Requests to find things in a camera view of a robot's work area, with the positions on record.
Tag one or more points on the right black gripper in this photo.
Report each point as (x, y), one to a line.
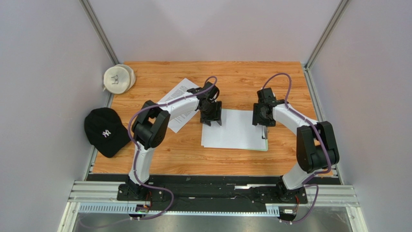
(263, 116)

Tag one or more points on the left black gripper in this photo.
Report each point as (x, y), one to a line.
(215, 116)

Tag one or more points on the white paper sheet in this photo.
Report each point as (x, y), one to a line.
(236, 132)

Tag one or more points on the signature page paper sheet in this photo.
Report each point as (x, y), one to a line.
(202, 140)

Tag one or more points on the green clipboard folder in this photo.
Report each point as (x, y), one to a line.
(266, 138)

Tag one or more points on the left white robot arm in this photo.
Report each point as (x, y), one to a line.
(148, 127)

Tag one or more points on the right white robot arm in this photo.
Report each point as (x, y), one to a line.
(316, 146)

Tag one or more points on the text-filled paper sheet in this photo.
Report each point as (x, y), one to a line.
(178, 122)

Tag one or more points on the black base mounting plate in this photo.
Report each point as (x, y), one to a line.
(211, 193)

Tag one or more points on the cream round zip pouch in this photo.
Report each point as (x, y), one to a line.
(118, 79)

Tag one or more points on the black NY baseball cap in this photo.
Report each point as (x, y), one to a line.
(105, 131)

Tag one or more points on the right aluminium corner post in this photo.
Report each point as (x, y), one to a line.
(343, 4)

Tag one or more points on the aluminium corner post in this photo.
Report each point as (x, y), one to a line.
(99, 30)
(343, 4)

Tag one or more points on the aluminium front rail frame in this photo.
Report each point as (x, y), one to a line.
(100, 197)

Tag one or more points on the left aluminium corner post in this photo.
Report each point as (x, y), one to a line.
(99, 30)

